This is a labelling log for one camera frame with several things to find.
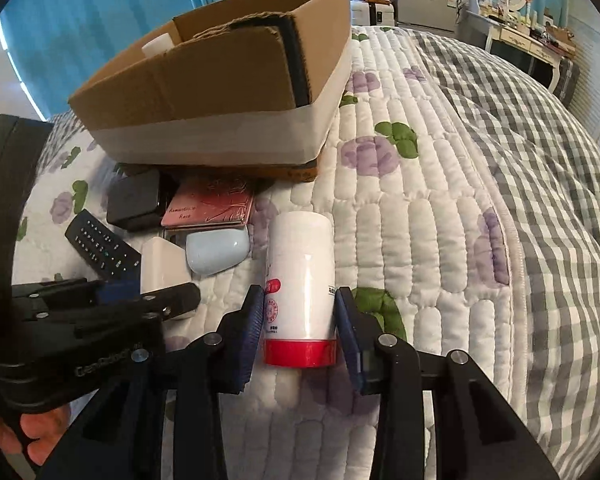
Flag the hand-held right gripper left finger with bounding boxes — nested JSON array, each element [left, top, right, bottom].
[[45, 285, 266, 480]]

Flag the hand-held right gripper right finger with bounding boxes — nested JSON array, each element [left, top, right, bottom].
[[334, 287, 563, 480]]

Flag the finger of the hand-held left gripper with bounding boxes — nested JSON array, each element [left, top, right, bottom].
[[75, 282, 202, 339], [12, 278, 142, 319]]

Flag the white bottle with red cap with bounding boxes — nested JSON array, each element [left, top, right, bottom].
[[262, 211, 339, 369]]

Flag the cardboard box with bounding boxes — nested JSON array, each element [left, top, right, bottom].
[[67, 0, 354, 182]]

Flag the person's left hand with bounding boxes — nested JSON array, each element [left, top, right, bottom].
[[19, 402, 74, 467]]

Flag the white charger block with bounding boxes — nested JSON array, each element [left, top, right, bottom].
[[139, 236, 196, 321]]

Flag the black remote control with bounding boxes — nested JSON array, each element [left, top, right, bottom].
[[64, 208, 144, 281]]

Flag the black power adapter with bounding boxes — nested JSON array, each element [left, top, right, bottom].
[[106, 168, 174, 232]]

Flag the pink patterned case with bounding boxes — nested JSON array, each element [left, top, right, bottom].
[[160, 175, 257, 231]]

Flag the white floral quilt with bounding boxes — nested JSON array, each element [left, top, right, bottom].
[[12, 25, 527, 480]]

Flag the blue curtain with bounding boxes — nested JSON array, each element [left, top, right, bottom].
[[0, 0, 397, 122]]

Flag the grey checked blanket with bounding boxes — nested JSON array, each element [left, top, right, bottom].
[[411, 29, 600, 477]]

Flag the dark suitcase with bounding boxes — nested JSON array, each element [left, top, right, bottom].
[[552, 57, 581, 107]]

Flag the grey cabinet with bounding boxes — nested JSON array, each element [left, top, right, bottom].
[[395, 0, 464, 34]]

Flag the white dressing table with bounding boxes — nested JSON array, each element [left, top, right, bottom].
[[484, 12, 579, 92]]

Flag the white louvered door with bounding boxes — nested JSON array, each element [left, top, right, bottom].
[[567, 9, 600, 141]]

